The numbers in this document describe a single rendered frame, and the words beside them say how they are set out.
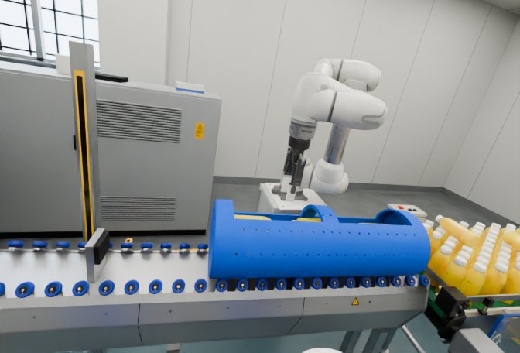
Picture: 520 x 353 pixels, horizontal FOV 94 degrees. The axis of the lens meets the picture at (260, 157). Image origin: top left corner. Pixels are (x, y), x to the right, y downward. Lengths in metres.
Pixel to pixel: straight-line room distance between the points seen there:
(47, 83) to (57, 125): 0.32
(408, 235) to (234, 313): 0.75
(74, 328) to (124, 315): 0.15
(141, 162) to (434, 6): 4.62
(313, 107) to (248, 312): 0.78
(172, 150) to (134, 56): 1.31
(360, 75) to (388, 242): 0.76
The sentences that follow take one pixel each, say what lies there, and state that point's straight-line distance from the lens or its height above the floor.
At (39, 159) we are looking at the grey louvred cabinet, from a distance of 2.61.
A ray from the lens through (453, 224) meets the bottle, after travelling 1.60.
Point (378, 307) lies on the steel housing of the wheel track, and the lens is 1.32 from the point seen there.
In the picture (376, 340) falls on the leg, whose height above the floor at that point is 0.57.
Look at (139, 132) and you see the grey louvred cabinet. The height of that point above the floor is 1.08.
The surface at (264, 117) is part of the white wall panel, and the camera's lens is 3.65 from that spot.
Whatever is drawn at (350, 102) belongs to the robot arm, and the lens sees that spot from 0.79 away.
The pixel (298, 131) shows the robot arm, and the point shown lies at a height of 1.54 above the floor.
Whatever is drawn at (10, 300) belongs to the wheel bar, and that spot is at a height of 0.93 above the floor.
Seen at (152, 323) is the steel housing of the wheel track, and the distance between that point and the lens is 1.07.
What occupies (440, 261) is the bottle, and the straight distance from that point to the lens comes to 1.46.
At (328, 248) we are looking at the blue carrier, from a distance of 0.97.
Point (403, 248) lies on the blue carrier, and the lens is 1.16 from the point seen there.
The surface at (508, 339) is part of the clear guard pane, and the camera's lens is 1.71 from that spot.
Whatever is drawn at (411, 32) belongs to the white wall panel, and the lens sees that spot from 4.79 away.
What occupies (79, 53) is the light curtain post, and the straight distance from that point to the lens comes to 1.18.
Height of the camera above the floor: 1.69
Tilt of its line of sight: 18 degrees down
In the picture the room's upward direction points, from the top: 10 degrees clockwise
